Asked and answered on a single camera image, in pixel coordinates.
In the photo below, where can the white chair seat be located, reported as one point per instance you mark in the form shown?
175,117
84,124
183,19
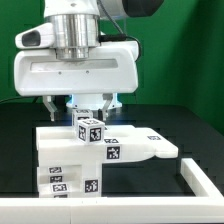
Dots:
91,179

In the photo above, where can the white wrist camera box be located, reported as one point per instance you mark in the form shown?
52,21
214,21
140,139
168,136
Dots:
41,37

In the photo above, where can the white U-shaped fence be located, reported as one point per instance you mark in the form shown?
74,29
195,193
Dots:
205,206

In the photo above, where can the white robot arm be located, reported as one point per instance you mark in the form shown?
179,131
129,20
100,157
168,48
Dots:
69,55

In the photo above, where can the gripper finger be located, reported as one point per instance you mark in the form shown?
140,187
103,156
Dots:
108,98
49,104

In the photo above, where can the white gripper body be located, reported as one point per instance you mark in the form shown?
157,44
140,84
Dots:
110,68

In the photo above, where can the white chair back frame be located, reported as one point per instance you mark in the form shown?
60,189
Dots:
58,146

